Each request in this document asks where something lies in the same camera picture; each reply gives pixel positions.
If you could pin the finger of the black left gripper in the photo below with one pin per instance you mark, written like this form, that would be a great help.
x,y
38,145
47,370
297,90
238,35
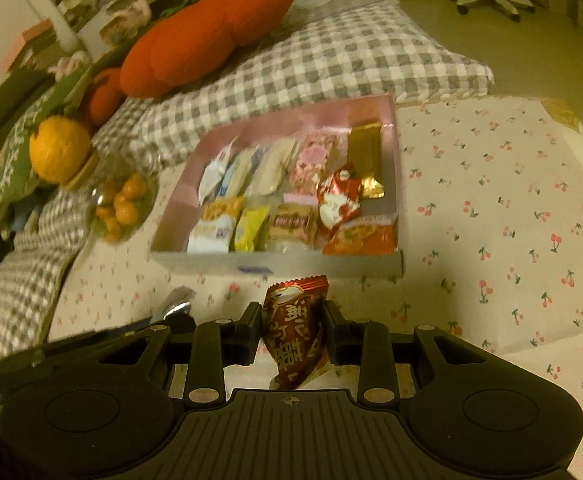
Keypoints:
x,y
68,348

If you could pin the large orange citrus fruit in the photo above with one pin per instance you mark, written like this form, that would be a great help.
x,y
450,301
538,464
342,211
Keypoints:
x,y
58,149

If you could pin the brown biscuit pack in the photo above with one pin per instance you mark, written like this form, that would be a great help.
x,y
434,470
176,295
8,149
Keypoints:
x,y
291,227

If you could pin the orange red snack pack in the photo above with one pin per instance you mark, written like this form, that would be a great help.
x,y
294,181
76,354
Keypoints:
x,y
373,235

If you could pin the white lotus chip pack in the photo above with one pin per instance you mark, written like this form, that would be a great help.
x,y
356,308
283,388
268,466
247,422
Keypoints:
x,y
215,229

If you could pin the silver grey snack pack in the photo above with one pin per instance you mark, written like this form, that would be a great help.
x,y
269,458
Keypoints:
x,y
178,302

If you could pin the small red plush cushion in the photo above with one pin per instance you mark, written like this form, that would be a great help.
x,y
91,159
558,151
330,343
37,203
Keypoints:
x,y
103,98

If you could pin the glass jar with kumquats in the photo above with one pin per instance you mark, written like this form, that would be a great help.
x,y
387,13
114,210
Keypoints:
x,y
114,194

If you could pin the small red candy pack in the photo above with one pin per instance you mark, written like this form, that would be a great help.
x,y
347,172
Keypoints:
x,y
339,198

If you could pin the cherry print tablecloth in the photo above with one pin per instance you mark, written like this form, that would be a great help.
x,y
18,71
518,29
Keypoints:
x,y
488,197

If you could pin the clear white bread pack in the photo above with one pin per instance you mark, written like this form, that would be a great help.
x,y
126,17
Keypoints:
x,y
272,168

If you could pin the pink nougat snack pack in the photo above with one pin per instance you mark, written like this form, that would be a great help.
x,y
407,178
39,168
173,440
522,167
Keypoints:
x,y
317,151

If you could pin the red tomato plush cushion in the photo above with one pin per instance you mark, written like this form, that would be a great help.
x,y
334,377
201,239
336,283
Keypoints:
x,y
194,42

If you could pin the blue white bread pack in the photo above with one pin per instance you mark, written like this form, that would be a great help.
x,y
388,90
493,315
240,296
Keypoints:
x,y
237,173

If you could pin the gold snack bar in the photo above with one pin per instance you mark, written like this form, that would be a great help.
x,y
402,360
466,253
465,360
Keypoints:
x,y
364,153

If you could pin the green white patterned pillow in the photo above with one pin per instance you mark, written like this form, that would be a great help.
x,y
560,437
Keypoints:
x,y
17,178

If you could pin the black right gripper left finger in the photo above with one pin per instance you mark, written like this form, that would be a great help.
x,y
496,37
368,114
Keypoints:
x,y
216,345

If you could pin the white triangular snack pack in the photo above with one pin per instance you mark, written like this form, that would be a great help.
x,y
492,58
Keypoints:
x,y
214,174

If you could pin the large red candy pack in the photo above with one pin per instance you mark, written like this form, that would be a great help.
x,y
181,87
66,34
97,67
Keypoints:
x,y
292,329

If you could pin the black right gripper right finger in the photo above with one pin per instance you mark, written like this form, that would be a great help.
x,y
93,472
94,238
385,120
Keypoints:
x,y
366,345

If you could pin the stack of books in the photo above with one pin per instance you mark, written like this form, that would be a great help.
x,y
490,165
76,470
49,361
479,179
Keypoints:
x,y
28,42

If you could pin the yellow snack pack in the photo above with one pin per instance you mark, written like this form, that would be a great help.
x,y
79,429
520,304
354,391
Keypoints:
x,y
248,228

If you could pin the grey checkered quilt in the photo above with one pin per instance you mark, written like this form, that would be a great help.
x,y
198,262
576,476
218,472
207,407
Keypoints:
x,y
372,49

